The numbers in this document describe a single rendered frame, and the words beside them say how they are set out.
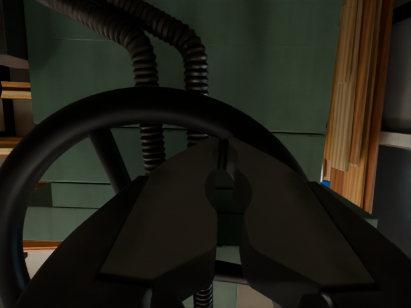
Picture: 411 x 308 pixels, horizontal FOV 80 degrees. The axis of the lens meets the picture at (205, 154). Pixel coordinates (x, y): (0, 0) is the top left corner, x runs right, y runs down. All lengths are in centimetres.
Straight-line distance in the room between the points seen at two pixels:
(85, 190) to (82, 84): 16
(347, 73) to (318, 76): 137
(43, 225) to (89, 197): 9
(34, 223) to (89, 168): 13
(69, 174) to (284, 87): 35
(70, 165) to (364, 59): 167
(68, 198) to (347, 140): 164
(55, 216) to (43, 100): 18
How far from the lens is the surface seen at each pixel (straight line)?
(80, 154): 42
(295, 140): 39
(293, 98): 39
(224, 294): 35
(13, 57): 44
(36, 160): 23
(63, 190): 45
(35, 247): 295
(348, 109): 181
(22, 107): 322
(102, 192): 42
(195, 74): 24
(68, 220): 46
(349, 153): 184
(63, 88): 42
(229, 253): 32
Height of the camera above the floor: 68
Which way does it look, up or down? 10 degrees up
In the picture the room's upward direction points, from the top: 178 degrees counter-clockwise
